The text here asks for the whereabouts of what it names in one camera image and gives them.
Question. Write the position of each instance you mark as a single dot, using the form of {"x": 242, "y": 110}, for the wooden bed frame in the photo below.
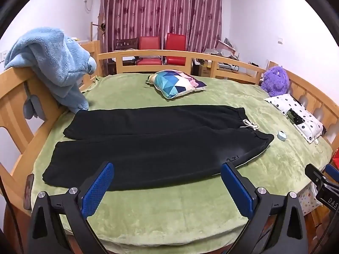
{"x": 23, "y": 116}

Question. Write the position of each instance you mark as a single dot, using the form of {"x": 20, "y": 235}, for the cardboard box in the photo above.
{"x": 204, "y": 71}

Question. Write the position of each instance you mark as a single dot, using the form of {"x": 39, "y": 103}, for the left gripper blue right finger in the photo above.
{"x": 240, "y": 189}

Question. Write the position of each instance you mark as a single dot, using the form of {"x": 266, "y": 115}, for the black track pants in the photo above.
{"x": 155, "y": 146}

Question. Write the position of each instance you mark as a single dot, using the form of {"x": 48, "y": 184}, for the purple plush toy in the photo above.
{"x": 275, "y": 81}

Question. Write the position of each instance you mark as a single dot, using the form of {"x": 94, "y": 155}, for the maroon striped curtain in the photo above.
{"x": 200, "y": 21}

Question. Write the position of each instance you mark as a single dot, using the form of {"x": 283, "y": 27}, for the light blue plush blanket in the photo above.
{"x": 57, "y": 60}

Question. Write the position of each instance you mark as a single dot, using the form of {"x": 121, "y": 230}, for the dark wooden chair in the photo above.
{"x": 127, "y": 44}

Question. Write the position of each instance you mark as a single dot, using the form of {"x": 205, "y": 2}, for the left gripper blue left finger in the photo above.
{"x": 94, "y": 188}

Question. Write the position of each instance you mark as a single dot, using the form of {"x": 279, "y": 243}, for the white black dotted pillow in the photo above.
{"x": 304, "y": 121}

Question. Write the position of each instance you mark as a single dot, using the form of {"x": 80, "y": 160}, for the small light blue case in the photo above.
{"x": 282, "y": 136}

